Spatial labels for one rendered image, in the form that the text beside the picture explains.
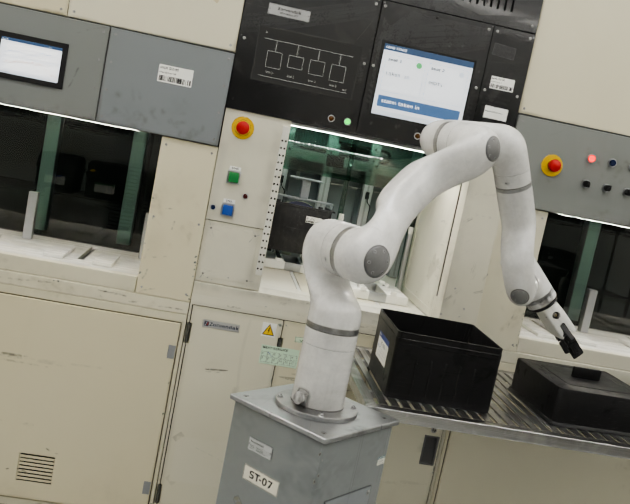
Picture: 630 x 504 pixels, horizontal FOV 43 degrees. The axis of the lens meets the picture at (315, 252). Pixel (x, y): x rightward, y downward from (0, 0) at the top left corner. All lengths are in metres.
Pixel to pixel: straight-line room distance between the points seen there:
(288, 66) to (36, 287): 1.00
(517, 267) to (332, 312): 0.55
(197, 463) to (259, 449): 0.86
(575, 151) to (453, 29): 0.54
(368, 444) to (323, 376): 0.19
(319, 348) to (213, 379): 0.84
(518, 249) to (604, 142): 0.71
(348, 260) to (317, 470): 0.44
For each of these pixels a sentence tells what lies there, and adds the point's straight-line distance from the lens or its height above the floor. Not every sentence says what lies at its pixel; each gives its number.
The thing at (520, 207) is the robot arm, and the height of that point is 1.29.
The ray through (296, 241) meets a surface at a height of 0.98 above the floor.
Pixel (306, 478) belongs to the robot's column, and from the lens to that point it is 1.74.
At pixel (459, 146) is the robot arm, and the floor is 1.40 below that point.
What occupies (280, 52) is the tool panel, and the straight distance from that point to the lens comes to 2.46.
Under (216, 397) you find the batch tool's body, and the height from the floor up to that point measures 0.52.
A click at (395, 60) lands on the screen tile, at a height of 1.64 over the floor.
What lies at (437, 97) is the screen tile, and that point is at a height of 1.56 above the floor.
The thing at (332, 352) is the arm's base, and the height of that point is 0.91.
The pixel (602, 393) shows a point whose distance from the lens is 2.24.
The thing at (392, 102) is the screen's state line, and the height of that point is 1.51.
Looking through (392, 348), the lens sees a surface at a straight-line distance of 2.05.
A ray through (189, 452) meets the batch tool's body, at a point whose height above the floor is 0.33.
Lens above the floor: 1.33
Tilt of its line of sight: 7 degrees down
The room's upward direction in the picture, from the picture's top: 11 degrees clockwise
